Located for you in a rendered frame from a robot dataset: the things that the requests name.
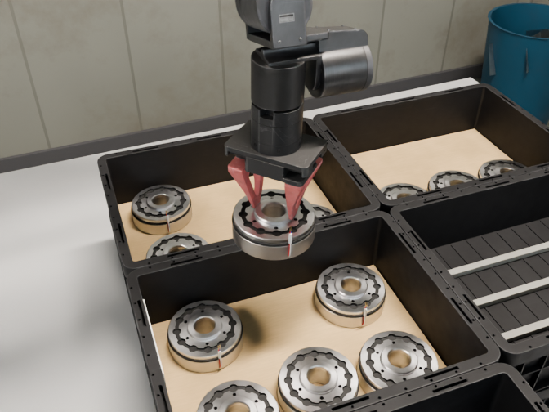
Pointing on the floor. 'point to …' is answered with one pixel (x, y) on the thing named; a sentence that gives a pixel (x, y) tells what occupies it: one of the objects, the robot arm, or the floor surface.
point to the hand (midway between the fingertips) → (274, 205)
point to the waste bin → (519, 55)
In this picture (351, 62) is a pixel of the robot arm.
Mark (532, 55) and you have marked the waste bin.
